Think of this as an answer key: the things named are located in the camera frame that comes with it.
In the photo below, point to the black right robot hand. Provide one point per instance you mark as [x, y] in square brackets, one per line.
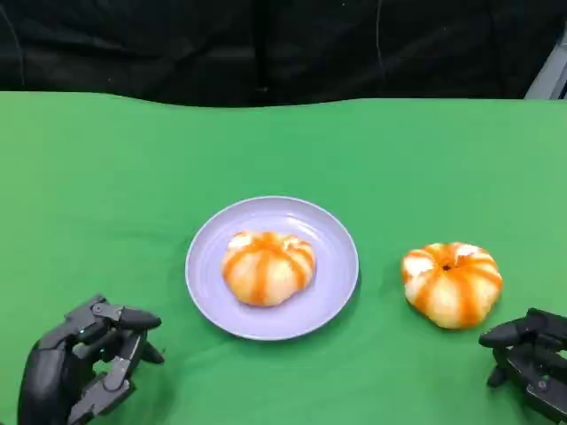
[540, 354]

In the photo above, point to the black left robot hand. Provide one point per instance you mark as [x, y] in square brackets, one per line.
[48, 380]

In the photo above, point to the orange white toy bread roll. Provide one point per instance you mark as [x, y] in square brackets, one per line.
[266, 270]
[452, 292]

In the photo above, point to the lilac plate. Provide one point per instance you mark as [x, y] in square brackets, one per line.
[208, 274]

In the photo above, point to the green table cloth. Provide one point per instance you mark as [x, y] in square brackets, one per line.
[283, 150]

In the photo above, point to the black backdrop curtain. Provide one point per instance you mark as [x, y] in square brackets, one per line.
[266, 44]

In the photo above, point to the grey metal frame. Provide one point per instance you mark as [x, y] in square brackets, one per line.
[549, 75]

